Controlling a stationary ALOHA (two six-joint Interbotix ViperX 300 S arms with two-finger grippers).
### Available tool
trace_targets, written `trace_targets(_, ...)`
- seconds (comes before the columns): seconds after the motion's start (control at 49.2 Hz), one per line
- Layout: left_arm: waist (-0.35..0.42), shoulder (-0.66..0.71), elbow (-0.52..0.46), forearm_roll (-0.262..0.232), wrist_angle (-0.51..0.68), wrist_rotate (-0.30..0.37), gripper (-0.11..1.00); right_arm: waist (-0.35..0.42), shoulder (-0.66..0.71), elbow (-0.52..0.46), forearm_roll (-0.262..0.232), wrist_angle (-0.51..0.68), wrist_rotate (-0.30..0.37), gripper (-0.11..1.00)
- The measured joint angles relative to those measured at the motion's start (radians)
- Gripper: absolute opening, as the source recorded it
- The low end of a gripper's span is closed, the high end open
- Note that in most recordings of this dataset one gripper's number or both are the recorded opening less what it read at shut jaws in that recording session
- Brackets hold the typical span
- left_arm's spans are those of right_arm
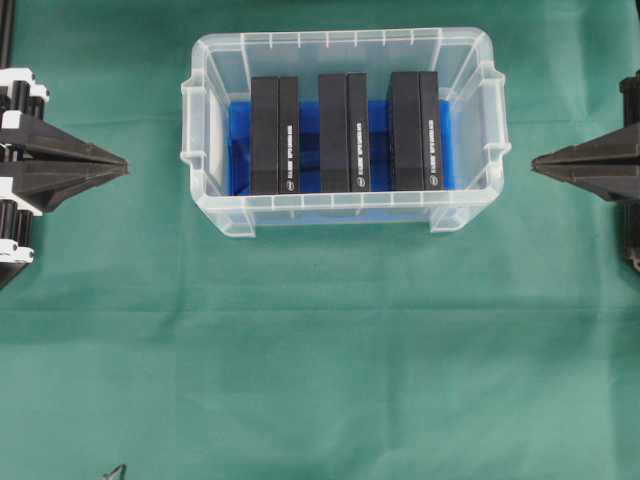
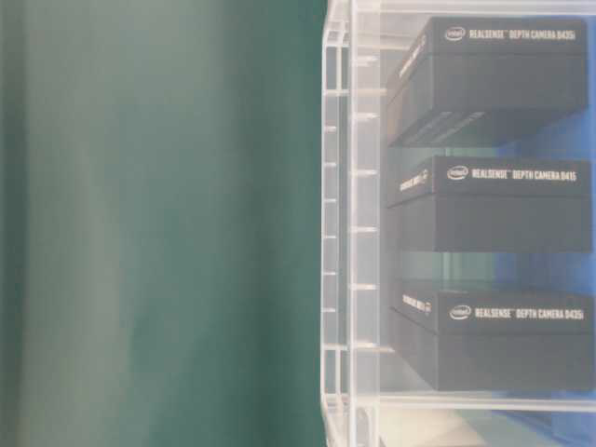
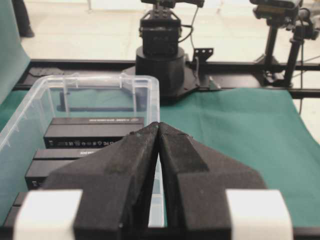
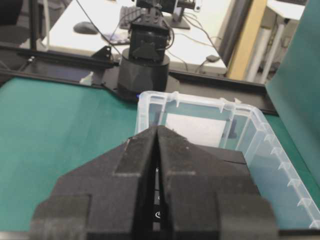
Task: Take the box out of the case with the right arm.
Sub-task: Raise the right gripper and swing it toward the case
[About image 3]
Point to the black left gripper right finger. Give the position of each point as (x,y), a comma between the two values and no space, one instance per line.
(195,179)

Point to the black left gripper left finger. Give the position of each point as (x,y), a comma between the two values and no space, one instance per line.
(116,183)

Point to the black box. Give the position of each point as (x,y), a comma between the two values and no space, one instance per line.
(15,209)
(89,132)
(40,169)

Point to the clear plastic storage bin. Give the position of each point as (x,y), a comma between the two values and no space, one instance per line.
(130,102)

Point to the green table cloth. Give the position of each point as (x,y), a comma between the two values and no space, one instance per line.
(260,128)

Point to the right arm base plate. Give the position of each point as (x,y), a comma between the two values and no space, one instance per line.
(176,77)

